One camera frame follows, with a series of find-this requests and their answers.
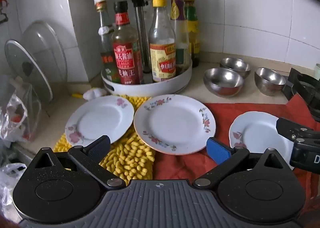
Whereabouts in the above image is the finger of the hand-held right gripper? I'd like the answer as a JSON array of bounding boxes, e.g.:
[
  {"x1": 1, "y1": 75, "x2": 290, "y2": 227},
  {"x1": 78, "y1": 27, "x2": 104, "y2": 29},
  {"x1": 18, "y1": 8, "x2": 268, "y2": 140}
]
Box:
[
  {"x1": 276, "y1": 117, "x2": 320, "y2": 144},
  {"x1": 282, "y1": 68, "x2": 320, "y2": 119}
]

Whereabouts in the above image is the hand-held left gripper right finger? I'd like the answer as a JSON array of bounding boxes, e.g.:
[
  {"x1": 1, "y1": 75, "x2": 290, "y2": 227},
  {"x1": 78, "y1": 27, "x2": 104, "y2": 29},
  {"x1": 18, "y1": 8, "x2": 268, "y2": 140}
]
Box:
[{"x1": 194, "y1": 137, "x2": 285, "y2": 190}]

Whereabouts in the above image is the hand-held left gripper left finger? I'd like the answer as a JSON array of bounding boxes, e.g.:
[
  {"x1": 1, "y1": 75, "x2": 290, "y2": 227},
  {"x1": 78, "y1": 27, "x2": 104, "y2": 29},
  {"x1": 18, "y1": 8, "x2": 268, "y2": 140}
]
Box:
[{"x1": 34, "y1": 135, "x2": 126, "y2": 190}]

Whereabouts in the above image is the white plate with pink flower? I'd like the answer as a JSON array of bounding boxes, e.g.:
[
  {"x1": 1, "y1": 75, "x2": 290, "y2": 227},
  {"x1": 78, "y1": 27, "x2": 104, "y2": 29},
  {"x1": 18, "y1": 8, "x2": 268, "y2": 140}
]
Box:
[
  {"x1": 65, "y1": 95, "x2": 135, "y2": 145},
  {"x1": 229, "y1": 111, "x2": 295, "y2": 171}
]

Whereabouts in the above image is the stainless steel bowl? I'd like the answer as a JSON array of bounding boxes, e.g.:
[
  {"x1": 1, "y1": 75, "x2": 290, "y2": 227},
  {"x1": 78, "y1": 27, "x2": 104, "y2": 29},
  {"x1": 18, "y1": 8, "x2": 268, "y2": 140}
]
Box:
[
  {"x1": 203, "y1": 68, "x2": 244, "y2": 98},
  {"x1": 220, "y1": 57, "x2": 252, "y2": 79},
  {"x1": 254, "y1": 67, "x2": 287, "y2": 96}
]

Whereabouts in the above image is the large white floral-rim plate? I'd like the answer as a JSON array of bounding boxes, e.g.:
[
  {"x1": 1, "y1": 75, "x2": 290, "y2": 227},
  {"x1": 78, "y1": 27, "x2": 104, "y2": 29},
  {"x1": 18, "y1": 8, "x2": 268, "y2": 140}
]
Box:
[{"x1": 134, "y1": 94, "x2": 216, "y2": 156}]

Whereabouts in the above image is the yellow chenille mat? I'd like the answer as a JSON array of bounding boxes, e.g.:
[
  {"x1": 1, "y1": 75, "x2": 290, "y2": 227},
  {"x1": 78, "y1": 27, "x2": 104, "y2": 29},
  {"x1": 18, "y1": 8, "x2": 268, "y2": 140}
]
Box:
[{"x1": 53, "y1": 94, "x2": 156, "y2": 186}]

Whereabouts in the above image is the red cloth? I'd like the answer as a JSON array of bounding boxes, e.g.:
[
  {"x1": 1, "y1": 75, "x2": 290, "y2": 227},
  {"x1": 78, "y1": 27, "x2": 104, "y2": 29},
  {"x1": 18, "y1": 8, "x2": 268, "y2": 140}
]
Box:
[{"x1": 152, "y1": 93, "x2": 320, "y2": 210}]

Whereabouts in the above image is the white two-tier round rack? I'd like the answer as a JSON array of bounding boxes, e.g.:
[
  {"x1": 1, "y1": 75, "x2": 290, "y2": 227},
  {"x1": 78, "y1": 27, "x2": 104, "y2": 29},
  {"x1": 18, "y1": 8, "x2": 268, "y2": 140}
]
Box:
[{"x1": 92, "y1": 0, "x2": 193, "y2": 98}]

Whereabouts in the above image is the clear plastic bag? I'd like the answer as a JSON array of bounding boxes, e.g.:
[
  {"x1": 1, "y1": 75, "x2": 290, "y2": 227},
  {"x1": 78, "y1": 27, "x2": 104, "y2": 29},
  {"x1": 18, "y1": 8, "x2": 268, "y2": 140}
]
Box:
[{"x1": 0, "y1": 74, "x2": 42, "y2": 144}]

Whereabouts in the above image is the red-capped soy sauce bottle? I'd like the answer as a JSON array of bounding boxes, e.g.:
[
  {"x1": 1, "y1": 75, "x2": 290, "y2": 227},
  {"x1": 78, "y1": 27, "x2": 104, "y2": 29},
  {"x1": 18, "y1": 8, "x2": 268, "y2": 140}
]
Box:
[{"x1": 111, "y1": 0, "x2": 144, "y2": 85}]

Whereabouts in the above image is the white plastic bag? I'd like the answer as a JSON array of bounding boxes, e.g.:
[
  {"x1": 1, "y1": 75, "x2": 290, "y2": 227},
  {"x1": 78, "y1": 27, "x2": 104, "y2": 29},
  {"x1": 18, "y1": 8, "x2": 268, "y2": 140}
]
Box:
[{"x1": 0, "y1": 163, "x2": 28, "y2": 206}]

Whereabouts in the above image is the clear bottle with red label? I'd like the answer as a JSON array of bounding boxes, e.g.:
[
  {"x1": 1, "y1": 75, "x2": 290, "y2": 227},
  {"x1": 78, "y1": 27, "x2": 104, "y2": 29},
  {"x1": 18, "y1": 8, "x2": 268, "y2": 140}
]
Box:
[{"x1": 96, "y1": 2, "x2": 120, "y2": 84}]

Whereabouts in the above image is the yellow-capped vinegar bottle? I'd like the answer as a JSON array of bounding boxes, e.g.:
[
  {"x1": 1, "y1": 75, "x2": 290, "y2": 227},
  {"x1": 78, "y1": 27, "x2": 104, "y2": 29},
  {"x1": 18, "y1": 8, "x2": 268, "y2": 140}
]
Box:
[{"x1": 148, "y1": 0, "x2": 177, "y2": 83}]

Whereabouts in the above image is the clear bottle with purple label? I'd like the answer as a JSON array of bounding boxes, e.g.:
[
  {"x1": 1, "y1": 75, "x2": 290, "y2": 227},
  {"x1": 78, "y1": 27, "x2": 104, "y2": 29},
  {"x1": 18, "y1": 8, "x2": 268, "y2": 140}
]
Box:
[{"x1": 171, "y1": 0, "x2": 191, "y2": 75}]

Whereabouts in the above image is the bottle with green yellow label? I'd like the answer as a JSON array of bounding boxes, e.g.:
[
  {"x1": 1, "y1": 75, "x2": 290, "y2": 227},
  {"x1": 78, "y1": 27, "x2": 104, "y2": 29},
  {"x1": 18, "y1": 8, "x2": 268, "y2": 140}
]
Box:
[{"x1": 184, "y1": 0, "x2": 201, "y2": 68}]

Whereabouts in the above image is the glass pot lid with knob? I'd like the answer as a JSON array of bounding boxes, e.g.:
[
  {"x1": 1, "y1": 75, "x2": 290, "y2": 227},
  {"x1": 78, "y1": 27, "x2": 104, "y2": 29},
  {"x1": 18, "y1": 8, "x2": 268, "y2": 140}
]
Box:
[{"x1": 4, "y1": 40, "x2": 53, "y2": 104}]

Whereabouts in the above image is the white brush with yellow handle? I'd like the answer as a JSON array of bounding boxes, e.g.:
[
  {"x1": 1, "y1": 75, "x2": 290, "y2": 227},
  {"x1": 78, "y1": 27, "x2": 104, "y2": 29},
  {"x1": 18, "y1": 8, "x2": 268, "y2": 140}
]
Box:
[{"x1": 71, "y1": 87, "x2": 108, "y2": 101}]

